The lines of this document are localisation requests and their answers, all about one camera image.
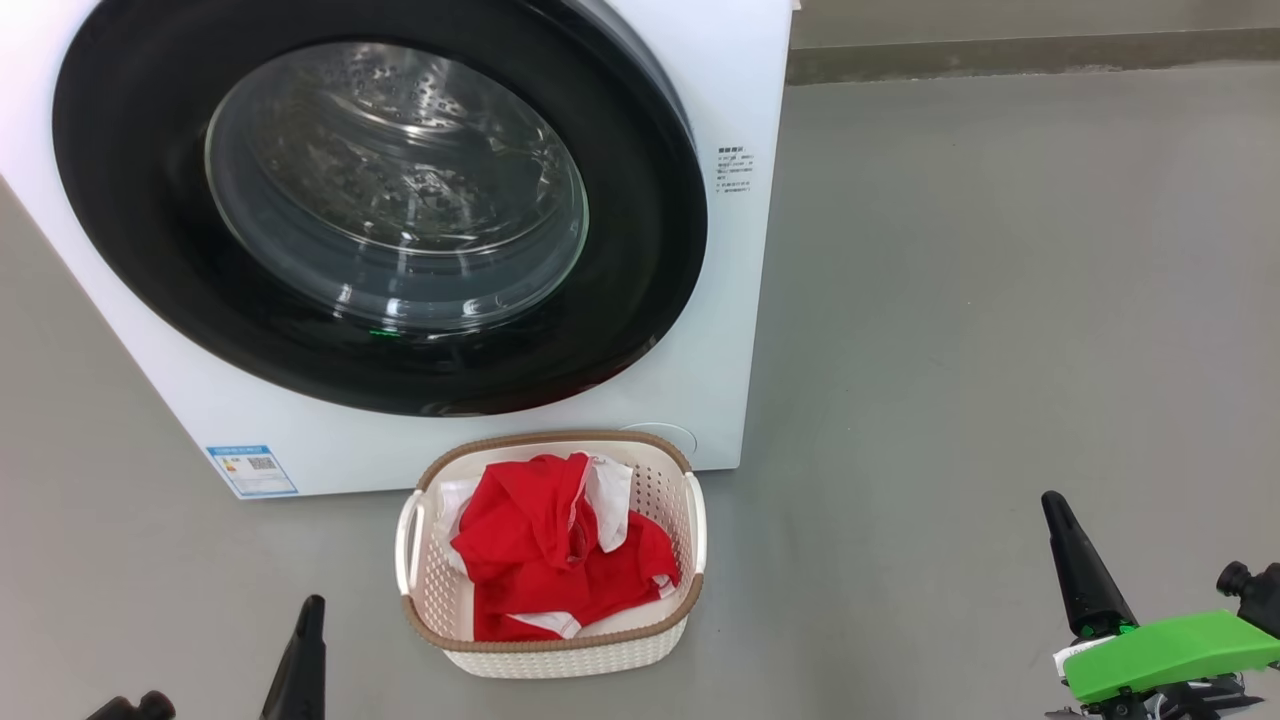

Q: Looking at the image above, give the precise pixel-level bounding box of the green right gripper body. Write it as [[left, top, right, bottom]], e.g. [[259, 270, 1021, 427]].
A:
[[1045, 610, 1280, 720]]

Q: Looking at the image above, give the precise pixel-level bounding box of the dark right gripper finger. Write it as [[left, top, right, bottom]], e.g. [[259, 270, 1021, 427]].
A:
[[1041, 490, 1139, 641]]

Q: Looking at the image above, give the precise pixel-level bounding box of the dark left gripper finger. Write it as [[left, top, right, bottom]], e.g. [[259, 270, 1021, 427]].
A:
[[260, 595, 328, 720]]

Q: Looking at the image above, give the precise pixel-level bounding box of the red and white garment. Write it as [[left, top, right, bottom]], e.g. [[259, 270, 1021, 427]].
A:
[[437, 452, 682, 642]]

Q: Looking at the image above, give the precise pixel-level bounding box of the black round glass washer door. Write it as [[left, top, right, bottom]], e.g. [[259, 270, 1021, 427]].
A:
[[52, 0, 709, 417]]

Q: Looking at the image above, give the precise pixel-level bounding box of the cream basket with brown rim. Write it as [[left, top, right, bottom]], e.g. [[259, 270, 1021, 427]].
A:
[[394, 430, 708, 680]]

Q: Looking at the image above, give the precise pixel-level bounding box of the white front-load washing machine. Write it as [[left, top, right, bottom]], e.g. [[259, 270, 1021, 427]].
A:
[[0, 0, 796, 499]]

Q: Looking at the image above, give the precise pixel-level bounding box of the blue energy label sticker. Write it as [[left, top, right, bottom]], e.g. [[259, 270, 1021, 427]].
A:
[[205, 445, 299, 498]]

